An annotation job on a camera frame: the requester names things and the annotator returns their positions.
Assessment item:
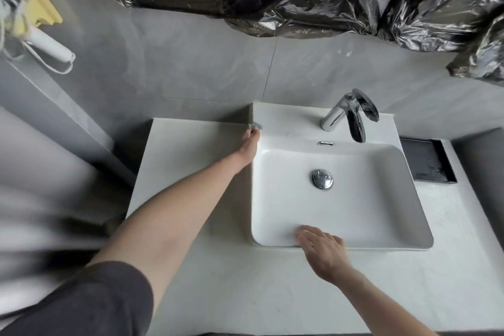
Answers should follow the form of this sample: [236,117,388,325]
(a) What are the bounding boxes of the person's left forearm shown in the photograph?
[90,153,250,321]

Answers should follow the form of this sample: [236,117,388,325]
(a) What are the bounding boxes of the person's right forearm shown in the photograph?
[337,269,438,336]

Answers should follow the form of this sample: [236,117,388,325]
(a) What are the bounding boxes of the chrome faucet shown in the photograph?
[320,88,380,144]

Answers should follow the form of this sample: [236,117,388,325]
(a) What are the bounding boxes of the person's left hand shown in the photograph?
[235,129,260,165]

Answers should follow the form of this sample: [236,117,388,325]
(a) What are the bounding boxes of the chrome sink drain plug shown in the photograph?
[312,169,334,190]

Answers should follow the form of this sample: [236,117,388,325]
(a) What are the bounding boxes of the person's right hand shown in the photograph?
[295,225,357,284]

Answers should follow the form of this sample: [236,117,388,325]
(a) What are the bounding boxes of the white handheld device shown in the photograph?
[27,27,76,62]

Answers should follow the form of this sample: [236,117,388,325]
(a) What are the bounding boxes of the white cord loop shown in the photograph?
[22,41,75,75]

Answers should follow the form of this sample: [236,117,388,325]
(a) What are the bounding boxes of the yellow window squeegee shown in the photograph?
[9,0,64,37]

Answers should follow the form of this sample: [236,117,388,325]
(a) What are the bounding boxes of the white ceramic sink basin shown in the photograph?
[250,102,434,250]

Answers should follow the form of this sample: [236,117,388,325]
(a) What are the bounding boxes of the person's dark grey sleeve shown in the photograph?
[0,261,154,336]

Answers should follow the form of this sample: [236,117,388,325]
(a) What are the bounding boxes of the black rectangular tray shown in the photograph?
[399,136,458,185]

